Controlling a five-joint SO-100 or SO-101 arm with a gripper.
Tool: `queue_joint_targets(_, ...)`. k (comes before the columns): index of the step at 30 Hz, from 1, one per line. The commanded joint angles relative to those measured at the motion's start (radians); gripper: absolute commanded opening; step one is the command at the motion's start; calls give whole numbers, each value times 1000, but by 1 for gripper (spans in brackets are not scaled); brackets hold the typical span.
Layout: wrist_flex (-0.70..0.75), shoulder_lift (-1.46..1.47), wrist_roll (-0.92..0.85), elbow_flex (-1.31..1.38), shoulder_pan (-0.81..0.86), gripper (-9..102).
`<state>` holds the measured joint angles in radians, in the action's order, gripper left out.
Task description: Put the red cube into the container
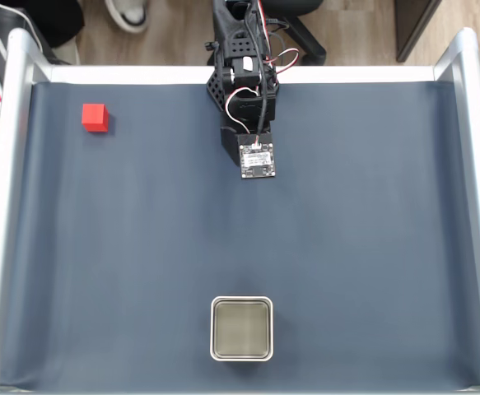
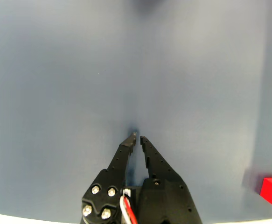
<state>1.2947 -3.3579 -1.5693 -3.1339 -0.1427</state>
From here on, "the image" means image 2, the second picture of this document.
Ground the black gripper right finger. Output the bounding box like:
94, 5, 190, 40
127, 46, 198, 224
138, 136, 203, 224

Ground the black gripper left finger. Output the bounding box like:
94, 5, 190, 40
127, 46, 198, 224
79, 132, 137, 224

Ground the dark blue mat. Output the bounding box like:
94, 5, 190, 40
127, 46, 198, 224
0, 0, 272, 223

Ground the red white black servo cable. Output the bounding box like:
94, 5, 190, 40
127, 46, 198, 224
119, 189, 139, 224

